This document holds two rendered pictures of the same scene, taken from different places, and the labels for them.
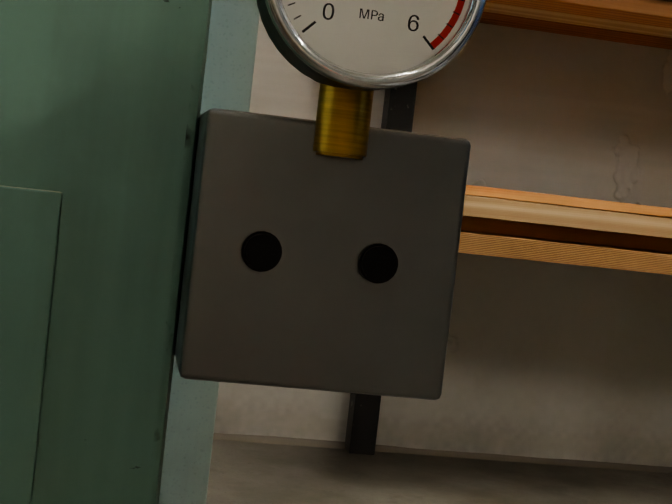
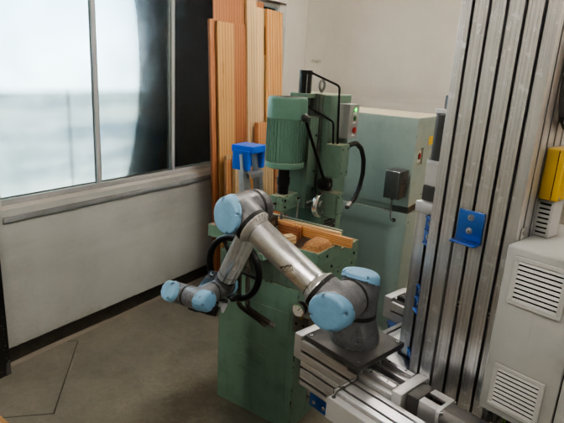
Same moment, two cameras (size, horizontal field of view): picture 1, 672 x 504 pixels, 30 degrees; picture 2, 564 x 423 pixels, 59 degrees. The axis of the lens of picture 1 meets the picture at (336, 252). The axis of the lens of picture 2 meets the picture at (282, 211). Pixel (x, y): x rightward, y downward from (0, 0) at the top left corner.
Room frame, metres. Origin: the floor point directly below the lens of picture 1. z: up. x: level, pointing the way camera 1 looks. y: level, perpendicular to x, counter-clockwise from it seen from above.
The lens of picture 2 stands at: (-1.12, -1.22, 1.61)
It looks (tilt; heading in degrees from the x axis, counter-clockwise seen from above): 16 degrees down; 43
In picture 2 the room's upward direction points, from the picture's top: 3 degrees clockwise
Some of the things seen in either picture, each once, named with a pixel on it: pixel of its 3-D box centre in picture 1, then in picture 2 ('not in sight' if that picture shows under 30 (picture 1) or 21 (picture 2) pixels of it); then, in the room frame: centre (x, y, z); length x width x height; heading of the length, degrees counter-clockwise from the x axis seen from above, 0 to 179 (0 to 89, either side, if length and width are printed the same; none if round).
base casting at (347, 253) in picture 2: not in sight; (292, 251); (0.65, 0.31, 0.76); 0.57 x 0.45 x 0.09; 10
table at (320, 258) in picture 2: not in sight; (266, 241); (0.42, 0.27, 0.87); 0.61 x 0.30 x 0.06; 100
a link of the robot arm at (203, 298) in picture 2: not in sight; (201, 297); (-0.10, 0.07, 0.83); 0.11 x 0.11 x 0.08; 9
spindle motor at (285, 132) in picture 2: not in sight; (286, 132); (0.52, 0.29, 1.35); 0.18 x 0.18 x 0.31
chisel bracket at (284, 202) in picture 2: not in sight; (284, 202); (0.54, 0.29, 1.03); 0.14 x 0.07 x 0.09; 10
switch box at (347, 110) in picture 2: not in sight; (348, 121); (0.86, 0.21, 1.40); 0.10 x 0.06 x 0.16; 10
